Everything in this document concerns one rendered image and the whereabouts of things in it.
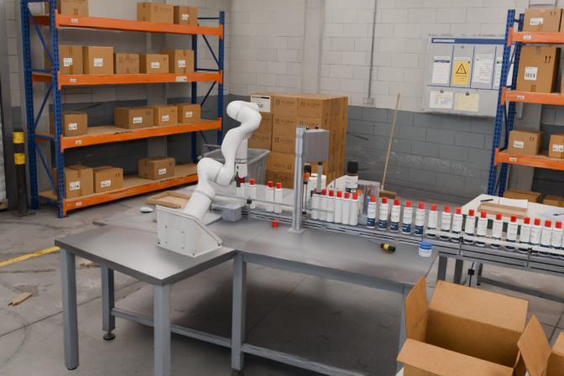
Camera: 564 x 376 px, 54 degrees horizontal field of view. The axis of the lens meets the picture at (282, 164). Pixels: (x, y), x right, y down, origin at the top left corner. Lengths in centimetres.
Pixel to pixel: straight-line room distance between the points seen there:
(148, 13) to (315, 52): 263
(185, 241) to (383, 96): 552
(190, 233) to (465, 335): 155
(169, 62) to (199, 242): 498
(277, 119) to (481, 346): 549
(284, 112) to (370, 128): 162
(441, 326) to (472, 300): 15
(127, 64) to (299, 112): 223
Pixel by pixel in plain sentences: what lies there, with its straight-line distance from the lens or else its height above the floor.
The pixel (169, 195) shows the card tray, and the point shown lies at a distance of 435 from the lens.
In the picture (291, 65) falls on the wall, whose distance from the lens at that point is 898.
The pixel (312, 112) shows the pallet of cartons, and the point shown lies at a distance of 706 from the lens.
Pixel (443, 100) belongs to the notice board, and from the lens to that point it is 773.
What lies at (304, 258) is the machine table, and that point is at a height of 83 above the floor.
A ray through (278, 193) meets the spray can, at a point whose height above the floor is 102.
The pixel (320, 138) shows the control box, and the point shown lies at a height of 143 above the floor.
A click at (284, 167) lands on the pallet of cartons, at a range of 735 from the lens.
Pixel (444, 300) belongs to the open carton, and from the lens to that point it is 223.
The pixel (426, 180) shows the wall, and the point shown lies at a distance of 807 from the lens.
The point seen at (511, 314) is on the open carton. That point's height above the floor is 106.
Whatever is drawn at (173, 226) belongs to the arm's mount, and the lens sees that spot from 316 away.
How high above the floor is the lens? 194
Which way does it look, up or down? 11 degrees down
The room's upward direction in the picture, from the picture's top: 2 degrees clockwise
